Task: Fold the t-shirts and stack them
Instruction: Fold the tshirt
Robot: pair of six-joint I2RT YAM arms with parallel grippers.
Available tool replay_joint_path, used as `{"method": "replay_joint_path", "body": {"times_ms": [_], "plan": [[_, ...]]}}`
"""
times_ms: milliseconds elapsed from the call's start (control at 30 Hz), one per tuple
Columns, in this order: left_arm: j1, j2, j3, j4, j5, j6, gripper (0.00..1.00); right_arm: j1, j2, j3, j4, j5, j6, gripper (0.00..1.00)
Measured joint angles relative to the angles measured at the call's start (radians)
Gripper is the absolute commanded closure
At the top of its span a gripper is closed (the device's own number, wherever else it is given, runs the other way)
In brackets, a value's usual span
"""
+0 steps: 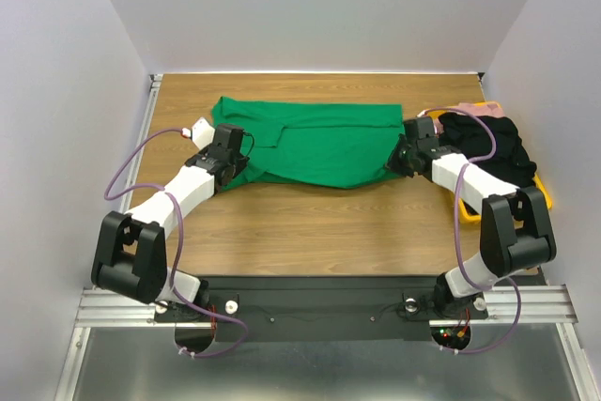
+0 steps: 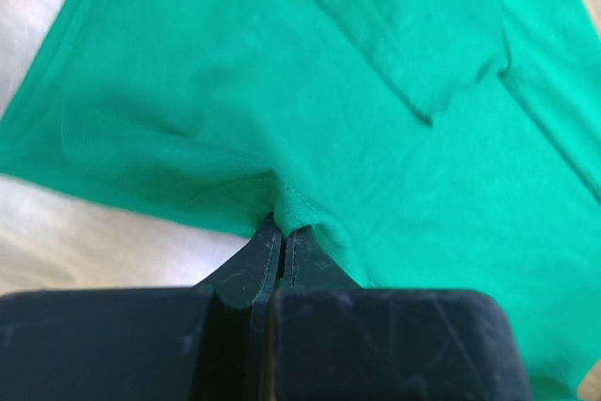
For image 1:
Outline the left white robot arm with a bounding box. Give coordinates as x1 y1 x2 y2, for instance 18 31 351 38
91 118 250 320

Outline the pink t shirt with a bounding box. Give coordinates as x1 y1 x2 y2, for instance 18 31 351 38
429 102 505 134

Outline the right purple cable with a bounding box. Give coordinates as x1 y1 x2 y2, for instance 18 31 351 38
417 107 522 358

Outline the black t shirt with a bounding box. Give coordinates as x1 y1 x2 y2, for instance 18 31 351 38
437 112 539 186

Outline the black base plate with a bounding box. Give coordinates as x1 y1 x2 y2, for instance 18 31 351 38
154 273 489 344

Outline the purple cable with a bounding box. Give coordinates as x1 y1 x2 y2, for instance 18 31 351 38
103 127 250 359
417 107 522 358

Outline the green t shirt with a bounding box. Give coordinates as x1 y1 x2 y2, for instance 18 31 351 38
211 97 405 191

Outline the aluminium mounting rail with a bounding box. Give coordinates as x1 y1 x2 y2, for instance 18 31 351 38
75 285 578 328

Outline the yellow plastic bin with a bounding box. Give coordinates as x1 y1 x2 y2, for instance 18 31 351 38
423 106 553 208

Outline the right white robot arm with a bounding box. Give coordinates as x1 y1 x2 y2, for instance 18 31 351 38
386 113 557 316

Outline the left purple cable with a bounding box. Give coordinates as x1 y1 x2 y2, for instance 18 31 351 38
103 127 250 359

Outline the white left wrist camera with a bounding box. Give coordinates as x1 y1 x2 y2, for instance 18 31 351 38
180 117 215 150

